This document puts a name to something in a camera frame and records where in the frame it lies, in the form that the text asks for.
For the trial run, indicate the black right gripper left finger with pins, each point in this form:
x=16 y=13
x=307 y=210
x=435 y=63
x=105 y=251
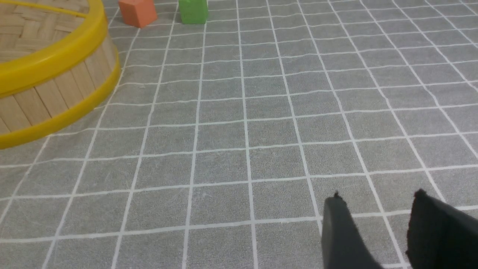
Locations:
x=342 y=244

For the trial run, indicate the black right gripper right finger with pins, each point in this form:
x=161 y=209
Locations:
x=440 y=236

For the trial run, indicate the woven bamboo lid yellow rim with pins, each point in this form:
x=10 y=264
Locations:
x=41 y=39

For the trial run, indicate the bamboo steamer basket yellow rims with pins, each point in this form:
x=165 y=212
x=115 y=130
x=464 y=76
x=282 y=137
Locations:
x=34 y=113

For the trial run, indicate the grey checked tablecloth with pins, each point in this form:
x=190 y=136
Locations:
x=221 y=141

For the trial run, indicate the green cube block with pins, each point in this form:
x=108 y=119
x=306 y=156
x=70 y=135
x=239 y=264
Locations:
x=193 y=11

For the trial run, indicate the orange cube block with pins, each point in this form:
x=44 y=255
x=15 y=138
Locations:
x=138 y=13

